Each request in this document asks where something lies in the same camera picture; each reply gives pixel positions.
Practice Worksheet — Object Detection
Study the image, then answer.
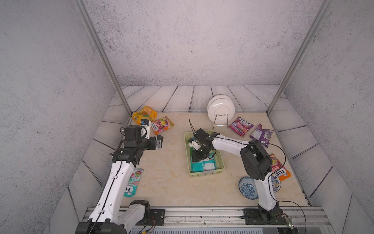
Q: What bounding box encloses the teal Fox's candy bag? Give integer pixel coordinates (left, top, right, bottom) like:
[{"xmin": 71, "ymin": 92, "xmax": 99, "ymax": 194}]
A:
[{"xmin": 190, "ymin": 157, "xmax": 217, "ymax": 173}]

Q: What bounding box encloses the pink yellow Fox's candy bag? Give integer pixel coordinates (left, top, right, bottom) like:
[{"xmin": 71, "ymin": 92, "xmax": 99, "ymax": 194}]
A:
[{"xmin": 151, "ymin": 116, "xmax": 174, "ymax": 135}]

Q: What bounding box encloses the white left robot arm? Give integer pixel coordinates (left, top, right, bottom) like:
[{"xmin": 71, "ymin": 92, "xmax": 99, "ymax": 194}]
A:
[{"xmin": 76, "ymin": 119, "xmax": 163, "ymax": 234}]

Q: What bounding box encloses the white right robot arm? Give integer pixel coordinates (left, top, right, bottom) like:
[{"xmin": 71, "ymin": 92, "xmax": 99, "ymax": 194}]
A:
[{"xmin": 188, "ymin": 129, "xmax": 280, "ymax": 219}]

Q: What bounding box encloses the green plastic basket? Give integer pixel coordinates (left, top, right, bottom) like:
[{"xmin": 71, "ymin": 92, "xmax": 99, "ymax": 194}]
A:
[{"xmin": 184, "ymin": 132, "xmax": 225, "ymax": 177}]

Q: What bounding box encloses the yellow orange candy bag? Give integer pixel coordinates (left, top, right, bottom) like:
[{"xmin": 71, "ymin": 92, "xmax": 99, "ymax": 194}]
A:
[{"xmin": 132, "ymin": 106, "xmax": 158, "ymax": 125}]

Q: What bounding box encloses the pink Fox's berries candy bag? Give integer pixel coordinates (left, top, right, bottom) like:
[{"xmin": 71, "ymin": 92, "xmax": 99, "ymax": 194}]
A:
[{"xmin": 229, "ymin": 117, "xmax": 254, "ymax": 137}]

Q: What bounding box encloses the white plate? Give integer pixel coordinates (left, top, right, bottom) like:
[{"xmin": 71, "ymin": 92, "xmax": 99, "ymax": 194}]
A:
[{"xmin": 207, "ymin": 95, "xmax": 235, "ymax": 123}]

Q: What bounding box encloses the teal red Fox's fruits bag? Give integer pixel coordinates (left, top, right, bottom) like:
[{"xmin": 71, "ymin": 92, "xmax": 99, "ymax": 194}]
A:
[{"xmin": 124, "ymin": 168, "xmax": 144, "ymax": 198}]

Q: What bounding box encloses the blue patterned bowl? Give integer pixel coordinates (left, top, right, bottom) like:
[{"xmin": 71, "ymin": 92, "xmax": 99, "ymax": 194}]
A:
[{"xmin": 238, "ymin": 176, "xmax": 259, "ymax": 200}]

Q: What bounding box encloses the purple Fox's berries bag back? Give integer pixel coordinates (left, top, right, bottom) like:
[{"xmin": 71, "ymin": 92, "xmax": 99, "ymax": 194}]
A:
[{"xmin": 250, "ymin": 124, "xmax": 274, "ymax": 148}]

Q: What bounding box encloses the orange Fox's fruits candy bag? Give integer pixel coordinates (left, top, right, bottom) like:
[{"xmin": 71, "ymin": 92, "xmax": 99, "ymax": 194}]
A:
[{"xmin": 270, "ymin": 153, "xmax": 292, "ymax": 181}]

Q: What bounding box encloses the blue yellow patterned plate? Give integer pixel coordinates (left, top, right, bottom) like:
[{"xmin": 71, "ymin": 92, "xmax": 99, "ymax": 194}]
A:
[{"xmin": 271, "ymin": 174, "xmax": 281, "ymax": 193}]

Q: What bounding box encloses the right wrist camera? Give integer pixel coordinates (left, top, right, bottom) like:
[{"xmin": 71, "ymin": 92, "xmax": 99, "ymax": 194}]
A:
[{"xmin": 188, "ymin": 137, "xmax": 200, "ymax": 150}]

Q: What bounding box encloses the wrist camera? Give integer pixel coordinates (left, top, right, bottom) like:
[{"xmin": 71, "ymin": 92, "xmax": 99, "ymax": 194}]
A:
[
  {"xmin": 140, "ymin": 119, "xmax": 152, "ymax": 139},
  {"xmin": 188, "ymin": 137, "xmax": 200, "ymax": 150}
]

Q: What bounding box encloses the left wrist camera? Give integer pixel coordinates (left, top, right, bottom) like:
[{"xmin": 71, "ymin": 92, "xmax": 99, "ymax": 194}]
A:
[{"xmin": 140, "ymin": 119, "xmax": 152, "ymax": 139}]

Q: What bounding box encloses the metal wire plate rack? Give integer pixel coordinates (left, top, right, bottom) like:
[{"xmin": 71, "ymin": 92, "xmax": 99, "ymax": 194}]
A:
[{"xmin": 212, "ymin": 114, "xmax": 229, "ymax": 129}]

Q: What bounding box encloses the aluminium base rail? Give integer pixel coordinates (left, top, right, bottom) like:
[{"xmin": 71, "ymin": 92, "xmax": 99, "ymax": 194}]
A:
[{"xmin": 81, "ymin": 206, "xmax": 334, "ymax": 234}]

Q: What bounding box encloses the aluminium corner post left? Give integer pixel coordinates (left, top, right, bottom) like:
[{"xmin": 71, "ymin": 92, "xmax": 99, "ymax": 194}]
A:
[{"xmin": 73, "ymin": 0, "xmax": 132, "ymax": 115}]

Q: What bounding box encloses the aluminium corner post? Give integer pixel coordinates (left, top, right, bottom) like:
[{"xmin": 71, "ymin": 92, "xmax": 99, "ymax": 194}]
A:
[
  {"xmin": 266, "ymin": 0, "xmax": 332, "ymax": 117},
  {"xmin": 73, "ymin": 0, "xmax": 132, "ymax": 115}
]

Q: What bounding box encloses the aluminium corner post right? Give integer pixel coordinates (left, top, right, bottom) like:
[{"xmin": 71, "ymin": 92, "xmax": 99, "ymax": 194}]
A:
[{"xmin": 266, "ymin": 0, "xmax": 332, "ymax": 117}]

